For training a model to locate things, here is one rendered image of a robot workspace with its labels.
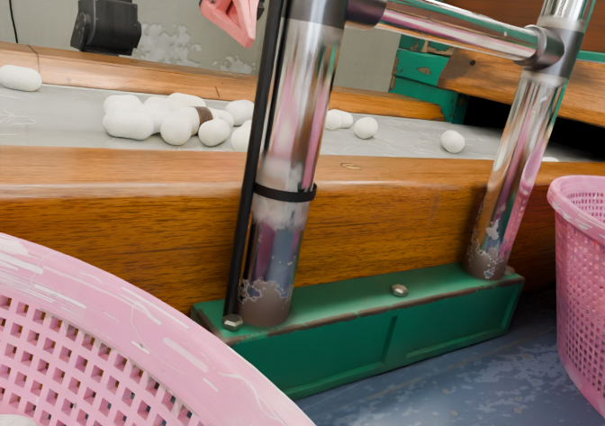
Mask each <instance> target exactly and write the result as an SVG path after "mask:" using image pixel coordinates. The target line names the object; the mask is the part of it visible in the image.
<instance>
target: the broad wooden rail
mask: <svg viewBox="0 0 605 426"><path fill-rule="evenodd" d="M5 65H13V66H18V67H24V68H32V69H34V70H36V71H37V72H38V73H39V74H40V75H41V79H42V84H45V85H54V86H72V87H83V88H93V89H102V90H112V91H121V92H131V93H141V94H150V95H168V96H170V95H172V94H174V93H180V94H184V95H193V96H197V97H200V98H201V99H207V100H216V101H226V102H233V101H239V100H249V101H250V102H252V103H253V104H254V102H255V95H256V89H257V78H258V75H251V74H244V73H238V72H230V71H223V70H217V69H209V68H197V67H190V66H183V65H177V64H169V63H163V62H156V61H149V60H142V59H129V58H123V57H115V56H109V55H102V54H95V53H88V52H82V51H74V50H62V49H54V48H48V47H41V46H34V45H27V44H21V43H13V42H7V41H0V68H1V67H3V66H5ZM330 110H339V111H342V112H346V113H359V114H369V115H379V116H388V117H398V118H407V119H417V120H427V121H436V122H447V121H446V118H445V116H444V114H443V112H442V109H441V107H440V106H439V105H438V104H435V103H431V102H428V101H425V100H421V99H418V98H414V97H411V96H407V95H400V94H394V93H386V92H379V91H373V90H365V89H359V88H352V87H345V86H333V87H332V92H331V97H330V106H329V111H330Z"/></svg>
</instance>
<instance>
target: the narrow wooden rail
mask: <svg viewBox="0 0 605 426"><path fill-rule="evenodd" d="M246 156H247V152H232V151H202V150H144V149H114V148H84V147H54V146H24V145H0V232H1V233H4V234H7V235H11V236H14V237H16V238H19V239H22V240H27V241H29V242H32V243H35V244H39V245H41V246H44V247H46V248H49V249H53V250H56V251H57V252H60V253H63V254H65V255H68V256H70V257H72V258H76V259H79V260H81V261H83V262H85V263H87V264H89V265H91V266H94V267H97V268H100V269H102V270H103V271H105V272H108V273H110V274H112V275H114V276H117V277H119V278H120V279H122V280H124V281H126V282H128V283H130V284H132V285H134V286H136V287H138V288H139V289H141V290H143V291H145V292H147V293H149V294H151V295H153V296H155V297H156V298H157V299H159V300H160V301H162V302H164V303H165V304H168V305H169V306H171V307H173V308H174V309H176V310H178V311H179V312H181V313H182V314H184V315H185V316H187V317H188V318H189V319H190V317H191V310H192V305H194V304H196V303H201V302H207V301H213V300H219V299H225V295H226V288H227V282H228V275H229V270H230V258H231V252H232V246H233V240H234V233H235V228H236V221H237V216H238V209H239V199H240V193H241V187H242V180H243V175H244V168H245V162H246ZM493 162H494V159H440V158H410V157H380V156H351V155H321V154H320V156H319V161H318V166H317V170H316V175H315V179H314V183H315V184H316V185H317V192H316V196H315V198H314V199H313V200H311V201H310V206H309V212H308V216H307V221H306V225H305V230H304V234H303V239H302V247H301V252H300V257H299V262H298V267H297V271H296V276H295V280H294V285H293V287H300V286H310V285H317V284H322V283H328V282H334V281H339V280H346V279H351V278H357V277H363V276H374V275H380V274H385V273H392V272H397V271H403V270H409V269H414V268H421V267H431V266H437V265H443V264H449V263H455V262H460V261H464V258H465V253H466V250H467V247H468V244H469V241H470V238H471V235H472V232H473V229H474V224H475V221H476V218H477V215H478V212H479V209H480V206H481V203H482V200H483V195H484V192H485V189H486V186H487V183H488V180H489V177H490V174H491V171H492V166H493ZM565 176H597V177H605V163H588V162H558V161H542V162H541V164H540V167H539V170H538V172H537V177H536V180H535V183H534V185H533V188H532V191H531V194H530V197H529V199H528V204H527V207H526V209H525V212H524V214H523V217H522V220H521V223H520V226H519V230H518V233H517V236H516V239H515V241H514V244H513V247H512V250H511V252H510V256H509V259H508V262H507V265H506V266H510V267H513V268H514V269H515V273H517V274H519V275H521V276H523V277H525V279H526V281H525V284H524V286H523V289H522V291H521V294H520V297H519V298H521V297H525V296H529V295H535V294H539V293H543V292H546V291H550V290H554V289H556V270H555V209H554V208H553V207H552V206H551V204H550V203H549V202H548V200H547V197H546V195H547V192H548V189H549V187H550V184H551V183H552V182H553V181H554V180H555V179H557V178H559V177H565Z"/></svg>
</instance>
